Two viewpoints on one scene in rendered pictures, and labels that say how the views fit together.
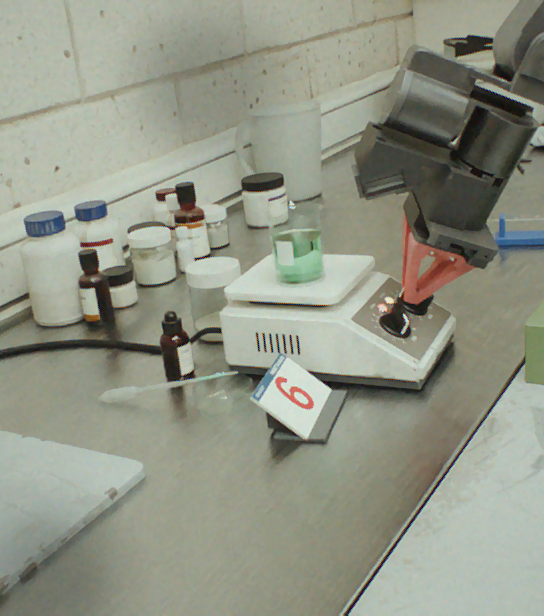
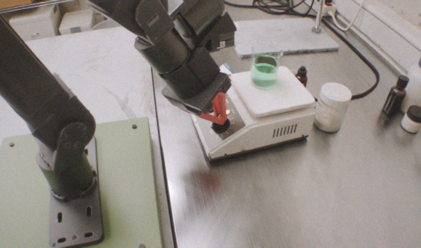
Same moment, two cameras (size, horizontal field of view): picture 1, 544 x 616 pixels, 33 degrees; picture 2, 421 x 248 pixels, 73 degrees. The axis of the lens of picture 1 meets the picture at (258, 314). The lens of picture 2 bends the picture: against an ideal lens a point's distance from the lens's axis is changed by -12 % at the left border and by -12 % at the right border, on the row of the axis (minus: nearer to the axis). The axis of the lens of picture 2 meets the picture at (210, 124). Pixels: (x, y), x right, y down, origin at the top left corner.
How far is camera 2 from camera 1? 1.18 m
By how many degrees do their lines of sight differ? 104
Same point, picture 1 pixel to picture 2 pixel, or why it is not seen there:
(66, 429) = (289, 60)
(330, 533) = not seen: hidden behind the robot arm
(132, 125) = not seen: outside the picture
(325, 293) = (236, 75)
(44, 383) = (334, 72)
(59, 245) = (412, 69)
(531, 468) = (127, 97)
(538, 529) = (117, 79)
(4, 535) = (240, 32)
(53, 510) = (240, 38)
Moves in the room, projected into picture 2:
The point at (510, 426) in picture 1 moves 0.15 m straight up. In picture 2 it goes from (144, 111) to (133, 46)
